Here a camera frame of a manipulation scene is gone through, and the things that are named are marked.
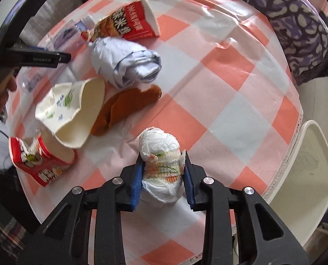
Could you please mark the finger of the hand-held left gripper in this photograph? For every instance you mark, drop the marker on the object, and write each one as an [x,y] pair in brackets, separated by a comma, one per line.
[46,58]

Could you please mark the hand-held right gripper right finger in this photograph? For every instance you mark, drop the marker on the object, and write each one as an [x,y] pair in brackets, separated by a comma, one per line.
[188,182]

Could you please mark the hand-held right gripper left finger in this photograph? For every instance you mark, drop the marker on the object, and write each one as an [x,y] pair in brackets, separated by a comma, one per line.
[137,180]

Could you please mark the white plastic wrapper ball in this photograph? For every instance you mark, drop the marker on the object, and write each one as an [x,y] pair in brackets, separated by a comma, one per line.
[161,168]

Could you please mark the person's left hand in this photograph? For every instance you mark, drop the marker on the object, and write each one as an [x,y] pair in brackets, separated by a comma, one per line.
[5,89]

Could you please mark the clear plastic wrapper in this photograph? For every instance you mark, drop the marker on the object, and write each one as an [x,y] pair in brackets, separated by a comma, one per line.
[31,81]

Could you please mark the crushed clear plastic bottle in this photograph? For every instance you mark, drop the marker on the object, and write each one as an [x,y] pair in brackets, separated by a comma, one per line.
[72,30]

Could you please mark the crushed cream paper bowl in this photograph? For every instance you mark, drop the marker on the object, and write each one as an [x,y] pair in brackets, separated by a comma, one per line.
[72,111]

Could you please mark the brown cloth glove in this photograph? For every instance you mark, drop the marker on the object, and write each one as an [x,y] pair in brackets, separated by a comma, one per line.
[119,107]

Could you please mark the crumpled white paper sheet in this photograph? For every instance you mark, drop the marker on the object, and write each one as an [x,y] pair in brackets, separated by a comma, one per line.
[125,62]

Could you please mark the crushed red noodle cup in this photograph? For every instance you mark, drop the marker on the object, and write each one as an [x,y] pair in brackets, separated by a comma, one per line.
[126,22]

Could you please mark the checkered orange white tablecloth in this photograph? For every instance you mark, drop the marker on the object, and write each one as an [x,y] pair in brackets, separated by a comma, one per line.
[197,88]

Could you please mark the torn red noodle cup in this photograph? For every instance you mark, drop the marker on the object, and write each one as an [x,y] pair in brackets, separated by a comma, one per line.
[39,161]

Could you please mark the white plastic chair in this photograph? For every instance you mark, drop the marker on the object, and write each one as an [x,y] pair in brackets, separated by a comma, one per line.
[299,182]

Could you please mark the purple patterned cushion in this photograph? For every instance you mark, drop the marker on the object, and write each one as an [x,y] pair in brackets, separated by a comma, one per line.
[293,27]

